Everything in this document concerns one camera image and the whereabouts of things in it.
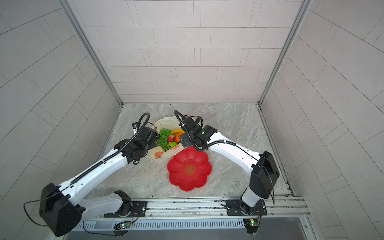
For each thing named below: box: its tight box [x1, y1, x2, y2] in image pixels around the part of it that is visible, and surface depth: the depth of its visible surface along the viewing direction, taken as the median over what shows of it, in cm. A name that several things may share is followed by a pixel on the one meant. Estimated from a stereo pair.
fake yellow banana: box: [171, 129, 185, 135], surface depth 98 cm
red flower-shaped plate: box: [167, 146, 213, 192], surface depth 85 cm
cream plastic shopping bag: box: [147, 116, 185, 161], surface depth 84 cm
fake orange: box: [175, 132, 184, 144], surface depth 95 cm
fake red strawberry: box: [168, 132, 176, 143], surface depth 95 cm
